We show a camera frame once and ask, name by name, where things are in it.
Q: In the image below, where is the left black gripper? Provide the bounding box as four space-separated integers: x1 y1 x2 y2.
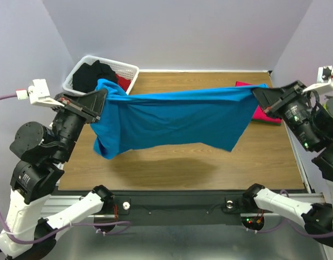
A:
57 85 113 159

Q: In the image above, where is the blue t shirt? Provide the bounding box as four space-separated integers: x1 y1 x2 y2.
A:
92 79 258 159

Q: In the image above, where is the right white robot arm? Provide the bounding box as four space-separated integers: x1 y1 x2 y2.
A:
242 81 333 248

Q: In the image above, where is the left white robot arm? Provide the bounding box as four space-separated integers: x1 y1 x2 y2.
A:
0 89 114 259

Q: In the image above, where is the folded pink t shirt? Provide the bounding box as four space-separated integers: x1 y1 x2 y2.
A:
235 81 280 122

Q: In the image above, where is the black t shirt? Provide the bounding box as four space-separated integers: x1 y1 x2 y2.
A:
72 60 118 93

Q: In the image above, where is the dark red t shirt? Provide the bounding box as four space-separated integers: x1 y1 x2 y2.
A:
116 74 131 91

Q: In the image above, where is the white plastic laundry basket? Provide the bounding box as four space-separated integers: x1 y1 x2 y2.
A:
62 55 140 95

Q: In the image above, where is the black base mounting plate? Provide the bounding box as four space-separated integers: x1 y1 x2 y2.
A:
93 190 267 227

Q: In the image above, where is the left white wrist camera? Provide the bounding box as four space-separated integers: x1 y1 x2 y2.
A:
16 79 63 108

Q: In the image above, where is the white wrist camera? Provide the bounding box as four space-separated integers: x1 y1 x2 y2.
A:
303 66 333 95
16 79 63 108

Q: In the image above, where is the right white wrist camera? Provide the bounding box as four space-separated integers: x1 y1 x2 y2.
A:
303 66 333 95

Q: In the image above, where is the aluminium extrusion frame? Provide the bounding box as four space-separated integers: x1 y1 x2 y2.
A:
284 122 331 203

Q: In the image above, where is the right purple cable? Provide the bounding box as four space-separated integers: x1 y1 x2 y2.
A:
247 189 333 239

